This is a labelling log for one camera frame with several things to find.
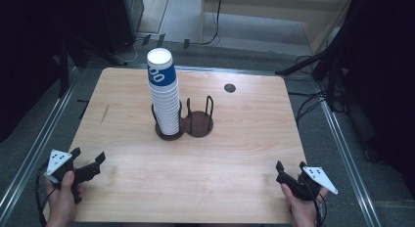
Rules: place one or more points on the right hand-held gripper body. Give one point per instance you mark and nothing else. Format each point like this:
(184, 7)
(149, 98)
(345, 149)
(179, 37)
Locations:
(313, 181)

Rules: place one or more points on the aluminium floor rail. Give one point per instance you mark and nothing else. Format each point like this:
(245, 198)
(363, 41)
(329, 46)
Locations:
(39, 139)
(349, 168)

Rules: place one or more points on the dark cabinet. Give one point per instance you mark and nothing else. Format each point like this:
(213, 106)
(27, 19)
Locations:
(120, 18)

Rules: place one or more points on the person's right hand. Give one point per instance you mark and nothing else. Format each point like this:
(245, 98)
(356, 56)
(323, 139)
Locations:
(301, 210)

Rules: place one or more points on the black stand legs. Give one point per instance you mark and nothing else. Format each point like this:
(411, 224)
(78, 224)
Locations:
(81, 49)

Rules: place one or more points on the dark brown cup holder rack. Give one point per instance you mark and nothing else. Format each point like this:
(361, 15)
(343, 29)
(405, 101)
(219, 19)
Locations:
(199, 123)

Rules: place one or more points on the black tripod stand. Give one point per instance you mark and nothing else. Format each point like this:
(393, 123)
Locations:
(326, 62)

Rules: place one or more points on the black round table grommet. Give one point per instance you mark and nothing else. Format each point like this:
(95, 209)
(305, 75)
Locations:
(230, 88)

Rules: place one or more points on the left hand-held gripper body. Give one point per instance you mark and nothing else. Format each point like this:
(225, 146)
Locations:
(57, 161)

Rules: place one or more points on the black floor tape strips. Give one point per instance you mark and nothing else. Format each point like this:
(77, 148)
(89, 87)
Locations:
(83, 108)

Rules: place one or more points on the light wooden shelf unit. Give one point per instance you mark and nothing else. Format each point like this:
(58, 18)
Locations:
(270, 5)

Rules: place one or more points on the person's left hand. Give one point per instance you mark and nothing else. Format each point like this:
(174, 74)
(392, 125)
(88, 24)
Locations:
(63, 204)

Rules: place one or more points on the stack of paper cups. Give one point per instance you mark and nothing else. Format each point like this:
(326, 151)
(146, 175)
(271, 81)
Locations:
(166, 113)

